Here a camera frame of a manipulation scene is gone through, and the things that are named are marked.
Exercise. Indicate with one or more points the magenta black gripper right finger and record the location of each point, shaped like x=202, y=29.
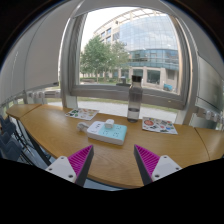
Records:
x=153, y=167

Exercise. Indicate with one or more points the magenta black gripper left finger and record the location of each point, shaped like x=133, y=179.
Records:
x=75, y=167

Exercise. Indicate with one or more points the white charger plug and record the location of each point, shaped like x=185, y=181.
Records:
x=109, y=123

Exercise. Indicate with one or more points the right sticker sheet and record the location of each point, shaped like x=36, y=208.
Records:
x=158, y=125

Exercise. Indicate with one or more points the sticker sheet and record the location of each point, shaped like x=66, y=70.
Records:
x=158, y=125
x=82, y=113

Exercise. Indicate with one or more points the white and teal power strip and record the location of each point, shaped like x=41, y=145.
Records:
x=115, y=135

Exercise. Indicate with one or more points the left sticker sheet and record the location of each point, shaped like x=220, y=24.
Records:
x=82, y=113

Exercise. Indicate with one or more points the blue chair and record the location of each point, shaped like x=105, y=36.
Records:
x=12, y=150

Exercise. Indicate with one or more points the clear water bottle black cap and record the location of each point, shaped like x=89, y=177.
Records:
x=134, y=99

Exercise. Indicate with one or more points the green tree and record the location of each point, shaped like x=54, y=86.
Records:
x=101, y=58

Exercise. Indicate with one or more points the white roller blind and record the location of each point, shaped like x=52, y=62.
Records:
x=33, y=60

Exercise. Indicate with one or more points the glass office building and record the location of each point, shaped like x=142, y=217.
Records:
x=150, y=39

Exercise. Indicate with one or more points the white power strip cord plug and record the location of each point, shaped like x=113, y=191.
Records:
x=82, y=126

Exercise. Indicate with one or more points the grey window frame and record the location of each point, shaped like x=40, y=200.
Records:
x=74, y=83

